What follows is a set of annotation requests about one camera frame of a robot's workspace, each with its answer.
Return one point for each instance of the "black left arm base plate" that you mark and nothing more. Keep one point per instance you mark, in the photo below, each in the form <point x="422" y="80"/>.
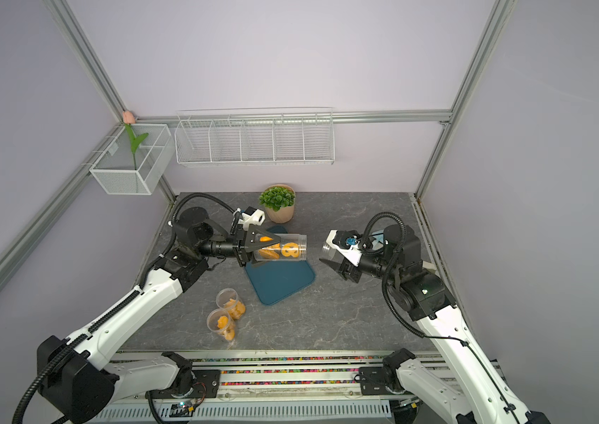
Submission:
<point x="196" y="384"/>

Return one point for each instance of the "clear cookie jar back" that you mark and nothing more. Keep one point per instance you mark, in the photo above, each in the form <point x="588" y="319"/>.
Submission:
<point x="229" y="300"/>

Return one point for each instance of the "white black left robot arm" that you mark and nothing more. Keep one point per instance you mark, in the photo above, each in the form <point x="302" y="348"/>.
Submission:
<point x="73" y="373"/>

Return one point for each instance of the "pink artificial tulip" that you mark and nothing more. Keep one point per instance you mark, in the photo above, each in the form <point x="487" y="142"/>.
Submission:
<point x="135" y="139"/>

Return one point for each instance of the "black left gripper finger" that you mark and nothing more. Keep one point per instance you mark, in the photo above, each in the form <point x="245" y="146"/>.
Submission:
<point x="263" y="234"/>
<point x="265" y="254"/>

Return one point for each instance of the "clear cookie jar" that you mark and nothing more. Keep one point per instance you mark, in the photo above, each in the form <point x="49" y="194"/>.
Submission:
<point x="292" y="247"/>
<point x="221" y="323"/>
<point x="229" y="300"/>

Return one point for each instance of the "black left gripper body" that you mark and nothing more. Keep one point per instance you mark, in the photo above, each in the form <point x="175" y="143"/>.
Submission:
<point x="239" y="250"/>

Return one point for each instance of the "white mesh wall basket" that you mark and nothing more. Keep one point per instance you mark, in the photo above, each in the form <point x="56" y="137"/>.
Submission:
<point x="114" y="171"/>

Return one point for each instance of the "white wire wall shelf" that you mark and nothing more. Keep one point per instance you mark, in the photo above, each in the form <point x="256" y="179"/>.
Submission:
<point x="255" y="136"/>

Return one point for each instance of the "clear cookie jar front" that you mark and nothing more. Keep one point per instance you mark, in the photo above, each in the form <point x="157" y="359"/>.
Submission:
<point x="221" y="323"/>

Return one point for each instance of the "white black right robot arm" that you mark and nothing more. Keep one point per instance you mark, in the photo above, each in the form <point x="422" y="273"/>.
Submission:
<point x="389" y="250"/>

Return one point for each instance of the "teal plastic tray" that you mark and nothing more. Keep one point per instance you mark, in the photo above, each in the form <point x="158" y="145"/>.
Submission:
<point x="274" y="281"/>

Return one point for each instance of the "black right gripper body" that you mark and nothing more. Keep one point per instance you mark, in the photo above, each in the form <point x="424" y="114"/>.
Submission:
<point x="372" y="265"/>

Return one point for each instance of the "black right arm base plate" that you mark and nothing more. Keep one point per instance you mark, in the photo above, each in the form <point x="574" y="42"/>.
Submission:
<point x="374" y="381"/>

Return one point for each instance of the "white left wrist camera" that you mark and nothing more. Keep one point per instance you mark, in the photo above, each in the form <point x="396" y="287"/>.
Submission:
<point x="248" y="217"/>

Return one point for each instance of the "green plant in pot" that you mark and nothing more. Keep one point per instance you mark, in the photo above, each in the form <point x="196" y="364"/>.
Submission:
<point x="278" y="202"/>

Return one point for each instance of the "light blue garden trowel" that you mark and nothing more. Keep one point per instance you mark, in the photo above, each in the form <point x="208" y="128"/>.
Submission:
<point x="376" y="240"/>

